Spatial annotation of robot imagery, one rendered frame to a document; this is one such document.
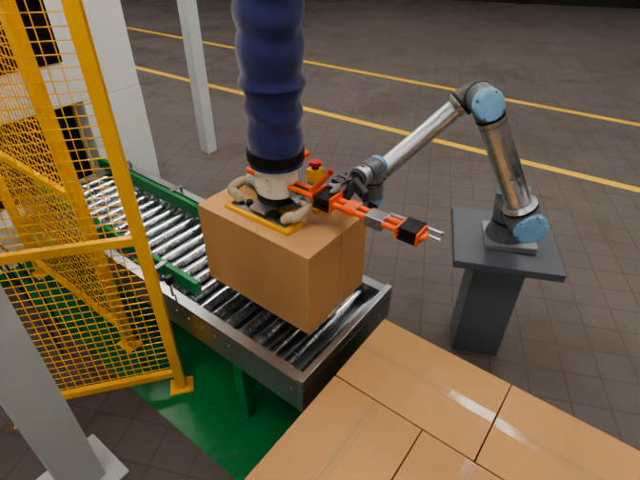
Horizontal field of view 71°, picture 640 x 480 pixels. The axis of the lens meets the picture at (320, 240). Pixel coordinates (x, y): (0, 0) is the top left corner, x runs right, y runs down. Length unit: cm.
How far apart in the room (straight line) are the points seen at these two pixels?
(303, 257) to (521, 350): 173
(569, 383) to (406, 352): 116
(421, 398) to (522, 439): 38
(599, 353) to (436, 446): 160
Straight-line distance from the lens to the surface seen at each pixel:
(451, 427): 188
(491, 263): 228
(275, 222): 176
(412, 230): 152
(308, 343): 204
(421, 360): 204
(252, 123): 167
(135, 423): 262
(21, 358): 185
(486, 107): 186
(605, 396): 298
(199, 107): 476
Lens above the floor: 210
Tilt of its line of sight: 37 degrees down
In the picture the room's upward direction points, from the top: 1 degrees clockwise
